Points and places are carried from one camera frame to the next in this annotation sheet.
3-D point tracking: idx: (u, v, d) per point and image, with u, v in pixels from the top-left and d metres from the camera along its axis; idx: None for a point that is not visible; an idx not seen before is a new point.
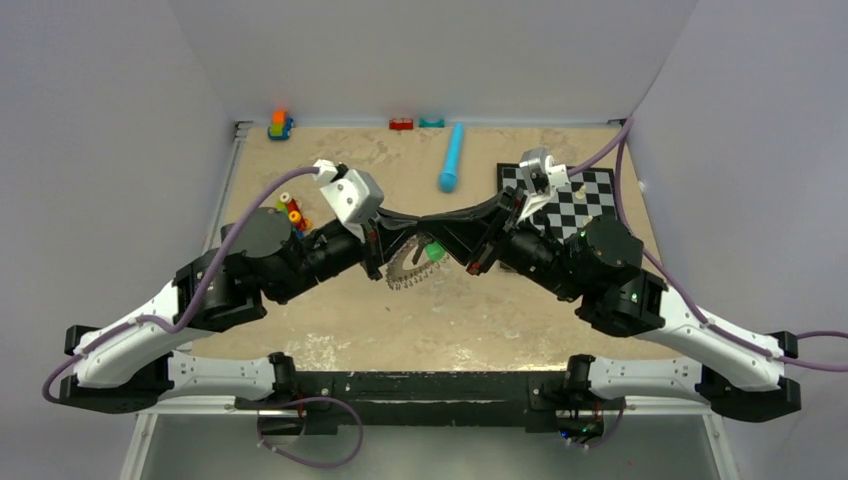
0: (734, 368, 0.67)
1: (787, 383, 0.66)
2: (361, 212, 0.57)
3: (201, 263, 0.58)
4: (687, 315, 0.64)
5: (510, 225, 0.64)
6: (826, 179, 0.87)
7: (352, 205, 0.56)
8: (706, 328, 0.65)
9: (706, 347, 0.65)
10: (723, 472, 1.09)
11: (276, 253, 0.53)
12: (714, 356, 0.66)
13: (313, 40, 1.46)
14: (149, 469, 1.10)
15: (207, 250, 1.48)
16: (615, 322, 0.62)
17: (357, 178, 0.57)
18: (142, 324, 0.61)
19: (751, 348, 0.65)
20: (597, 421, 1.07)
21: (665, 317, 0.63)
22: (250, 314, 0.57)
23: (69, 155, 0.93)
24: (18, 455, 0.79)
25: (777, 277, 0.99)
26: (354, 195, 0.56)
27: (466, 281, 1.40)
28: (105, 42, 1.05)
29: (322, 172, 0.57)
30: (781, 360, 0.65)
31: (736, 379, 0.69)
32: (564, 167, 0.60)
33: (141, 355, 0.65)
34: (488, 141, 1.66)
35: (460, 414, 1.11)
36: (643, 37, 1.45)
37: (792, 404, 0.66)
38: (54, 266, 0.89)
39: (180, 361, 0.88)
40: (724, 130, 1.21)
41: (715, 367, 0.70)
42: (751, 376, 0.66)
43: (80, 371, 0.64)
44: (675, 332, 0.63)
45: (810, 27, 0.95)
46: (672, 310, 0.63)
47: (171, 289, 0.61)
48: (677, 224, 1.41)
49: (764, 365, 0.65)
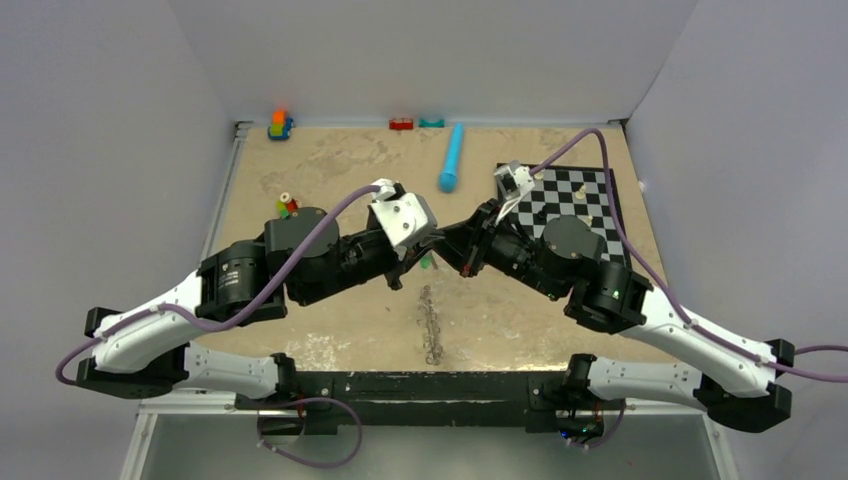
0: (720, 371, 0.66)
1: (776, 389, 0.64)
2: (413, 237, 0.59)
3: (227, 256, 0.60)
4: (670, 315, 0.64)
5: (487, 224, 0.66)
6: (827, 179, 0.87)
7: (408, 229, 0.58)
8: (691, 329, 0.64)
9: (690, 349, 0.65)
10: (723, 473, 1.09)
11: (322, 254, 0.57)
12: (701, 359, 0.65)
13: (313, 42, 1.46)
14: (149, 468, 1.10)
15: (207, 249, 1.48)
16: (592, 314, 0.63)
17: (416, 204, 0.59)
18: (163, 312, 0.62)
19: (738, 352, 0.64)
20: (597, 421, 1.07)
21: (647, 314, 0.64)
22: (273, 312, 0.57)
23: (69, 156, 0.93)
24: (19, 454, 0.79)
25: (776, 278, 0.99)
26: (412, 220, 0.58)
27: (466, 281, 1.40)
28: (105, 43, 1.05)
29: (384, 192, 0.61)
30: (770, 365, 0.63)
31: (727, 383, 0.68)
32: (526, 168, 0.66)
33: (159, 344, 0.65)
34: (488, 141, 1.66)
35: (460, 414, 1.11)
36: (643, 38, 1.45)
37: (780, 410, 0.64)
38: (54, 267, 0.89)
39: (196, 352, 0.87)
40: (723, 131, 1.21)
41: (706, 371, 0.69)
42: (738, 381, 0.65)
43: (98, 355, 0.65)
44: (656, 330, 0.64)
45: (809, 29, 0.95)
46: (653, 309, 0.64)
47: (196, 278, 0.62)
48: (677, 224, 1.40)
49: (752, 369, 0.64)
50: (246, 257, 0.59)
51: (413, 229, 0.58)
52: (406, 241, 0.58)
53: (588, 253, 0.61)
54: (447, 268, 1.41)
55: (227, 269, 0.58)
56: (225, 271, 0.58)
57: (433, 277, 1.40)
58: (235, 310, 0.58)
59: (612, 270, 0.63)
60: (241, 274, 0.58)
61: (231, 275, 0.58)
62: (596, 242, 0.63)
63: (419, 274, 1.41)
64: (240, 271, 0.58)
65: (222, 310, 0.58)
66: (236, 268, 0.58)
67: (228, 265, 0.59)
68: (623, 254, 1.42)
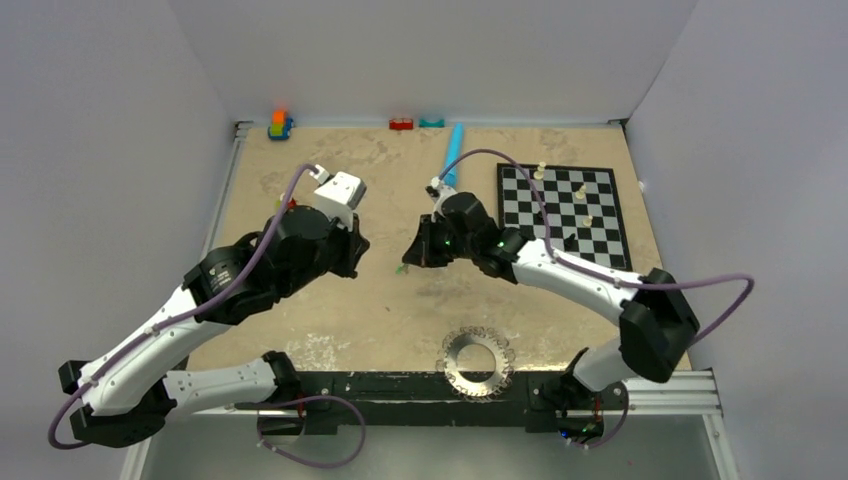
0: (589, 297, 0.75)
1: (637, 306, 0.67)
2: (354, 198, 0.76)
3: (211, 262, 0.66)
4: (542, 255, 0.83)
5: (424, 220, 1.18)
6: (828, 182, 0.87)
7: (350, 190, 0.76)
8: (557, 262, 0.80)
9: (557, 280, 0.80)
10: (723, 473, 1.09)
11: (325, 236, 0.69)
12: (573, 288, 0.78)
13: (313, 42, 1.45)
14: (150, 468, 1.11)
15: (207, 249, 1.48)
16: (488, 261, 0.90)
17: (349, 174, 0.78)
18: (158, 333, 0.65)
19: (594, 275, 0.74)
20: (597, 421, 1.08)
21: (521, 256, 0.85)
22: (270, 298, 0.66)
23: (66, 158, 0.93)
24: (18, 456, 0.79)
25: (776, 279, 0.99)
26: (350, 184, 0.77)
27: (466, 281, 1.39)
28: (103, 45, 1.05)
29: (321, 173, 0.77)
30: (624, 284, 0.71)
31: (611, 318, 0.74)
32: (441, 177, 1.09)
33: (157, 368, 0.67)
34: (488, 141, 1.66)
35: (460, 413, 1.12)
36: (644, 38, 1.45)
37: (635, 326, 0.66)
38: (54, 269, 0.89)
39: (176, 379, 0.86)
40: (723, 131, 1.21)
41: (591, 307, 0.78)
42: (604, 305, 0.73)
43: (92, 400, 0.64)
44: (528, 265, 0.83)
45: (810, 30, 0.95)
46: (530, 252, 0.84)
47: (182, 293, 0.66)
48: (677, 223, 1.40)
49: (610, 291, 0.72)
50: (230, 259, 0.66)
51: (353, 190, 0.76)
52: (350, 200, 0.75)
53: (468, 211, 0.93)
54: (447, 268, 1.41)
55: (216, 272, 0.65)
56: (215, 274, 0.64)
57: (433, 277, 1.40)
58: (234, 305, 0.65)
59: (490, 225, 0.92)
60: (231, 273, 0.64)
61: (221, 277, 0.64)
62: (480, 207, 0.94)
63: (419, 274, 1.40)
64: (229, 271, 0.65)
65: (220, 310, 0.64)
66: (224, 269, 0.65)
67: (215, 269, 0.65)
68: (622, 254, 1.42)
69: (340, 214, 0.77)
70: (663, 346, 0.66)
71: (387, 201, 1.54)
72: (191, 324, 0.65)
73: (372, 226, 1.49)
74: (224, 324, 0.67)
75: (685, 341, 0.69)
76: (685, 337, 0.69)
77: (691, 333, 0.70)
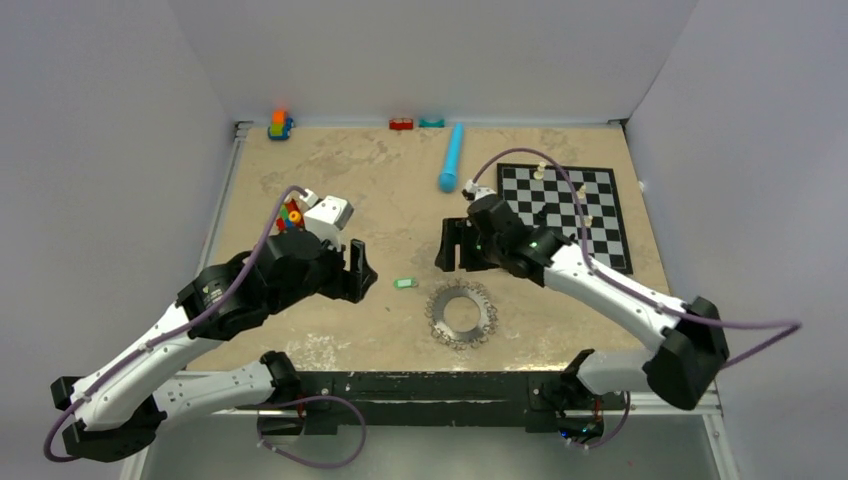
0: (626, 318, 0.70)
1: (677, 334, 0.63)
2: (343, 216, 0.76)
3: (203, 280, 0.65)
4: (579, 263, 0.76)
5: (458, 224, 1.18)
6: (827, 184, 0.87)
7: (338, 209, 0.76)
8: (594, 275, 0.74)
9: (592, 294, 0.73)
10: (723, 473, 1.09)
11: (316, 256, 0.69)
12: (609, 306, 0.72)
13: (313, 42, 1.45)
14: (149, 468, 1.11)
15: (206, 249, 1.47)
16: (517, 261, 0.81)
17: (335, 197, 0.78)
18: (152, 350, 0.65)
19: (637, 297, 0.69)
20: (597, 421, 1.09)
21: (555, 260, 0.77)
22: (261, 316, 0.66)
23: (64, 161, 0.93)
24: (18, 457, 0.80)
25: (776, 280, 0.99)
26: (336, 204, 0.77)
27: (465, 282, 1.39)
28: (103, 46, 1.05)
29: (310, 196, 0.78)
30: (667, 310, 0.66)
31: (644, 342, 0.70)
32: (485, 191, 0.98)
33: (149, 384, 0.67)
34: (488, 141, 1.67)
35: (460, 413, 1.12)
36: (645, 37, 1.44)
37: (672, 355, 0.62)
38: (54, 271, 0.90)
39: (166, 391, 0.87)
40: (724, 130, 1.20)
41: (630, 332, 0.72)
42: (642, 329, 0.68)
43: (85, 414, 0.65)
44: (562, 273, 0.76)
45: (810, 32, 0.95)
46: (565, 258, 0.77)
47: (176, 309, 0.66)
48: (677, 222, 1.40)
49: (650, 314, 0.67)
50: (221, 278, 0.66)
51: (341, 208, 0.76)
52: (337, 219, 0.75)
53: (492, 210, 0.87)
54: None
55: (209, 291, 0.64)
56: (208, 292, 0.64)
57: (433, 277, 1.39)
58: (226, 323, 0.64)
59: (515, 223, 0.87)
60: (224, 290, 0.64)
61: (214, 294, 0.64)
62: (505, 206, 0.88)
63: (419, 274, 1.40)
64: (222, 289, 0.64)
65: (213, 327, 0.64)
66: (218, 287, 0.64)
67: (208, 288, 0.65)
68: (623, 254, 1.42)
69: (329, 235, 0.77)
70: (696, 374, 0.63)
71: (387, 201, 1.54)
72: (185, 340, 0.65)
73: (372, 226, 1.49)
74: (216, 340, 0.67)
75: (713, 373, 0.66)
76: (713, 367, 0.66)
77: (722, 365, 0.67)
